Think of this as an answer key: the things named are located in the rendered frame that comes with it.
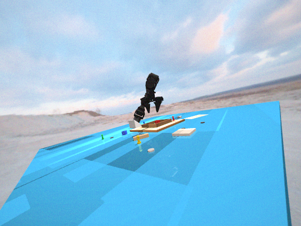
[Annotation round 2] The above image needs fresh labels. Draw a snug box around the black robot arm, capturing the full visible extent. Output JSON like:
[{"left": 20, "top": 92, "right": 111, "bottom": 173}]
[{"left": 133, "top": 73, "right": 159, "bottom": 123}]

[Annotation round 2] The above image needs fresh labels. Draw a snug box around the peach flat bar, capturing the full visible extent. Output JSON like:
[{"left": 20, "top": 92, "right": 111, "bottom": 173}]
[{"left": 133, "top": 133, "right": 149, "bottom": 141}]

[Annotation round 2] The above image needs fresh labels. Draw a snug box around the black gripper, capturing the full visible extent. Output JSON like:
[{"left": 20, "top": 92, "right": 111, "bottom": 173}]
[{"left": 141, "top": 90, "right": 164, "bottom": 113}]

